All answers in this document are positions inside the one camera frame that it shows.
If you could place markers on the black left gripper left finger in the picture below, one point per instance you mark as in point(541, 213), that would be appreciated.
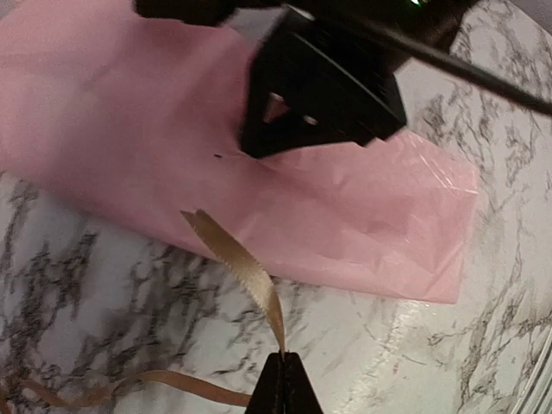
point(268, 395)

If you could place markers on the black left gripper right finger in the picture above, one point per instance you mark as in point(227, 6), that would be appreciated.
point(299, 396)

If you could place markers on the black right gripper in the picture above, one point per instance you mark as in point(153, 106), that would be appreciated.
point(313, 84)

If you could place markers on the beige raffia ribbon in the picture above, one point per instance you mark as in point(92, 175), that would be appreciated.
point(252, 277)

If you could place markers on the pink wrapping paper sheet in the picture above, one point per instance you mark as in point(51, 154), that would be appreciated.
point(136, 120)

